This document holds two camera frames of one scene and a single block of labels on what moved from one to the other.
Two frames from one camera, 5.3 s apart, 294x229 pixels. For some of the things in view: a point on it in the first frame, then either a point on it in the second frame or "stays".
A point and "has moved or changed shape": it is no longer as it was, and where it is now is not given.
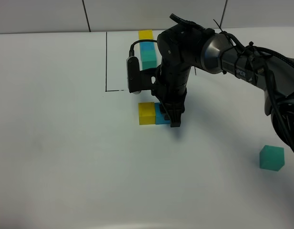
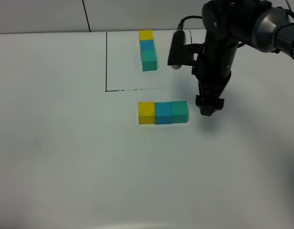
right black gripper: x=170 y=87 -> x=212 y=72
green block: x=272 y=158 has moved or changed shape
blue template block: x=146 y=46 stays
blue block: x=159 y=118 stays
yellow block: x=147 y=115 stays
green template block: x=148 y=59 stays
